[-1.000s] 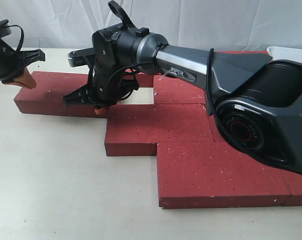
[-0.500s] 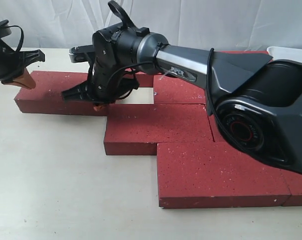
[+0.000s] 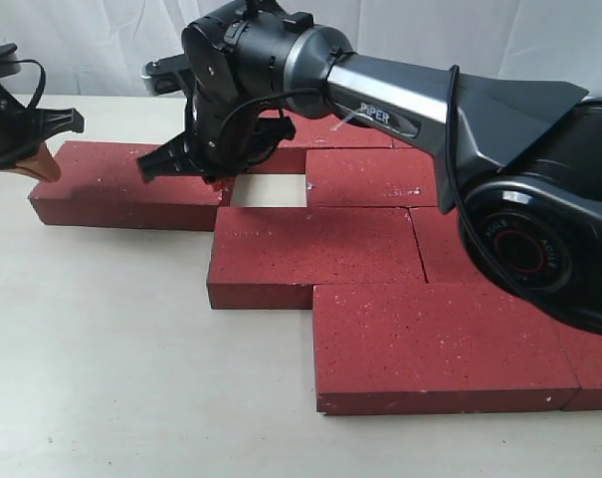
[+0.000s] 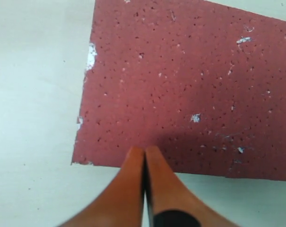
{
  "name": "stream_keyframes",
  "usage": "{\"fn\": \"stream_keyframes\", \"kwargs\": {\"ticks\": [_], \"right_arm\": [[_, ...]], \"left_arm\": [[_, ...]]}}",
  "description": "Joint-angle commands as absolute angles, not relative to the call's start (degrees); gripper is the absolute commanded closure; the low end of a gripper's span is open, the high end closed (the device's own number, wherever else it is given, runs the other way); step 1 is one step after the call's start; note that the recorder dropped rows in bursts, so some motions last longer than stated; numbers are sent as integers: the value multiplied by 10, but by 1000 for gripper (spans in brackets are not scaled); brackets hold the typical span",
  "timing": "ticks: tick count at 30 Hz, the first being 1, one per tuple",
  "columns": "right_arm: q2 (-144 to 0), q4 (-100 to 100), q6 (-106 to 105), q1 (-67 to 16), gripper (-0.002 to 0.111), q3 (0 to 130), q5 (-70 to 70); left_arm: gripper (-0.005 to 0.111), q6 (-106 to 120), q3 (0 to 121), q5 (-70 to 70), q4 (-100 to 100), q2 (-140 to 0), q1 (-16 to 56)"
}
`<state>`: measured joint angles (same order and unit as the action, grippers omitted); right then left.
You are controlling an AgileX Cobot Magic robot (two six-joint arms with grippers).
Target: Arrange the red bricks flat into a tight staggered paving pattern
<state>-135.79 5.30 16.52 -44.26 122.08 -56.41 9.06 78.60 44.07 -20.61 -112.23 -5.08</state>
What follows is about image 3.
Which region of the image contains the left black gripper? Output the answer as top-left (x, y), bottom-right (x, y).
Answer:
top-left (0, 85), bottom-right (85, 182)

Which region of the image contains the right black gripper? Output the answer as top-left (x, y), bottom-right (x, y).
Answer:
top-left (137, 14), bottom-right (296, 192)

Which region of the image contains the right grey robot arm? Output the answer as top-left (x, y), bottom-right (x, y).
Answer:
top-left (138, 1), bottom-right (602, 336)

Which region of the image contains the front large red brick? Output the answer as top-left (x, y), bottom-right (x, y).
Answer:
top-left (312, 284), bottom-right (579, 415)

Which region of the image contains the blue-grey backdrop cloth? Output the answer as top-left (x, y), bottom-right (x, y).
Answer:
top-left (0, 0), bottom-right (602, 96)

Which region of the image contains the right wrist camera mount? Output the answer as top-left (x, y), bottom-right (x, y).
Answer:
top-left (140, 54), bottom-right (194, 97)

